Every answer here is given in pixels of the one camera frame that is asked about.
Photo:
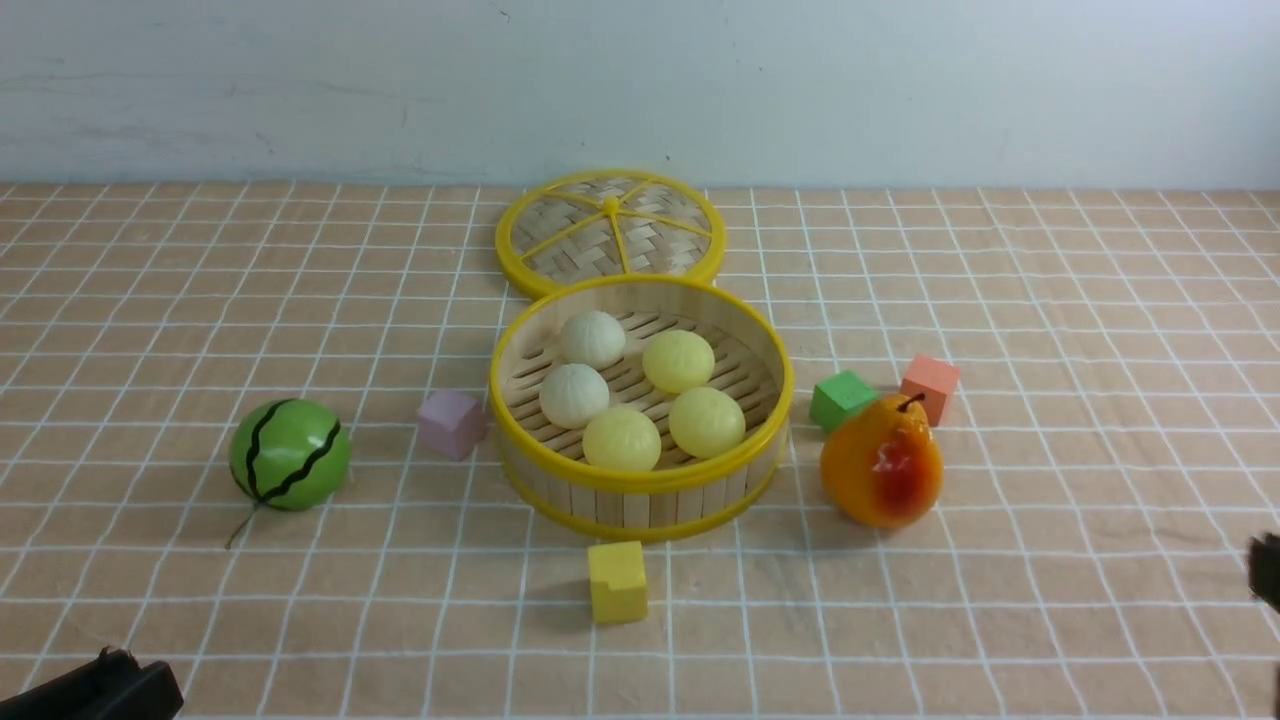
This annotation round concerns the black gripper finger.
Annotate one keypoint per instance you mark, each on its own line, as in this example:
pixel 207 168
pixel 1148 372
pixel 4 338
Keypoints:
pixel 1263 569

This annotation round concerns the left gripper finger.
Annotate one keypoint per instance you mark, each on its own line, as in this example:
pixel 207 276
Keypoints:
pixel 113 686

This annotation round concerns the white bun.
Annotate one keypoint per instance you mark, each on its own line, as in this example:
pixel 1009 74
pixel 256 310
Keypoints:
pixel 593 338
pixel 572 394

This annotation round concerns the pale yellow bun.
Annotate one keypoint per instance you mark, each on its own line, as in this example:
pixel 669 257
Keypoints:
pixel 675 360
pixel 705 422
pixel 622 439

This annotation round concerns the bamboo steamer tray yellow rim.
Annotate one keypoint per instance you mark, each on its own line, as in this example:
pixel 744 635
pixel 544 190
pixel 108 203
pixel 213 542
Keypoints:
pixel 682 496

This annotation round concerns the yellow bamboo steamer lid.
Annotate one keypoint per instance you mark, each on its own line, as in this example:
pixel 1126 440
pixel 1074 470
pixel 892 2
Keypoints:
pixel 599 223

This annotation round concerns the checkered tan tablecloth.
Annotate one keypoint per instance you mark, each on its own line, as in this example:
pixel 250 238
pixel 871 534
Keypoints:
pixel 1110 448

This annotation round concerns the green toy watermelon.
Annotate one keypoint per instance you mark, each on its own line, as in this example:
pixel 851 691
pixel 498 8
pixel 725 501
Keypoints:
pixel 290 454

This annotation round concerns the salmon pink foam cube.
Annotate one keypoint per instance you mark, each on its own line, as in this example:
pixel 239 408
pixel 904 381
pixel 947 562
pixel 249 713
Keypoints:
pixel 934 378

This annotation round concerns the orange red toy pear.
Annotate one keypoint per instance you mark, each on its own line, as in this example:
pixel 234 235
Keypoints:
pixel 882 467

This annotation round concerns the lilac foam cube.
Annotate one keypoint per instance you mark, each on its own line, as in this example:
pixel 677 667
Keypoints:
pixel 452 423

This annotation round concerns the green foam cube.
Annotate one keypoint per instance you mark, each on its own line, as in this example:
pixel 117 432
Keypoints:
pixel 839 398

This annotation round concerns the yellow foam block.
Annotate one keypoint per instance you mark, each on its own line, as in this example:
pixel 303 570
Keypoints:
pixel 618 586

